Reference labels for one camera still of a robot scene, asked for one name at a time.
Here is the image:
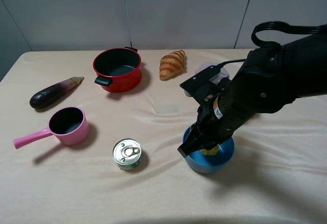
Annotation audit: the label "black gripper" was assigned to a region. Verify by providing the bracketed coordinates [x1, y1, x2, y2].
[177, 81, 257, 158]

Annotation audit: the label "yellow striped toy block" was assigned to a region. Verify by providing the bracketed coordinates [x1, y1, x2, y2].
[200, 145, 220, 156]

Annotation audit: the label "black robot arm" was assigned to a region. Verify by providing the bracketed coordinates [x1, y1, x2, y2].
[178, 33, 326, 157]

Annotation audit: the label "blue plastic bowl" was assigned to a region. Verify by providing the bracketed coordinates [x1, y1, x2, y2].
[184, 124, 235, 174]

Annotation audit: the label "silver tin can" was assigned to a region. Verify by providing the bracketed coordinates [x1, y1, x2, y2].
[112, 138, 142, 170]

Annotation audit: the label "rolled pink towel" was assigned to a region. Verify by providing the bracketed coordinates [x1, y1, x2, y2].
[195, 62, 229, 85]

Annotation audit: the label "toy croissant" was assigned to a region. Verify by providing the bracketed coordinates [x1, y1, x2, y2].
[159, 50, 187, 81]

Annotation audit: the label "purple eggplant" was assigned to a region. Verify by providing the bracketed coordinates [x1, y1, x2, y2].
[29, 77, 84, 110]

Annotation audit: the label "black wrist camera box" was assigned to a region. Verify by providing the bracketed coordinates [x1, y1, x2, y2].
[179, 64, 224, 107]

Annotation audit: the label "red pot black handles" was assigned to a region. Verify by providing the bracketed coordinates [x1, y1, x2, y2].
[92, 47, 142, 93]

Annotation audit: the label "pink saucepan with handle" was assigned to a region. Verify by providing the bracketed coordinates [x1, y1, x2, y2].
[13, 107, 90, 149]

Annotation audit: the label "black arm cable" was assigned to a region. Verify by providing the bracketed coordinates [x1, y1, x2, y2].
[217, 21, 327, 68]

